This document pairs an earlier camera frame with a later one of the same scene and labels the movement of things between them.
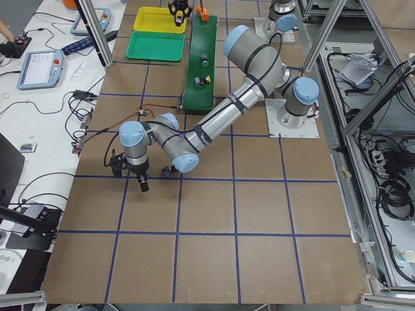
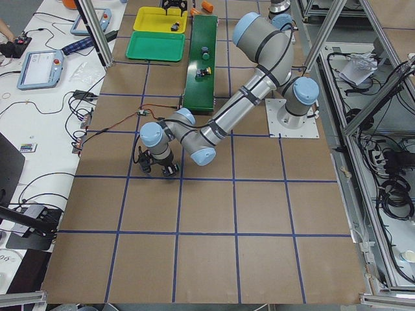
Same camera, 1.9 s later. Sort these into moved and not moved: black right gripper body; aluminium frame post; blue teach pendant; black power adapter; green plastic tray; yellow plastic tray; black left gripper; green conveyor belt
Moved: black right gripper body; black left gripper
Not moved: green conveyor belt; aluminium frame post; green plastic tray; blue teach pendant; yellow plastic tray; black power adapter
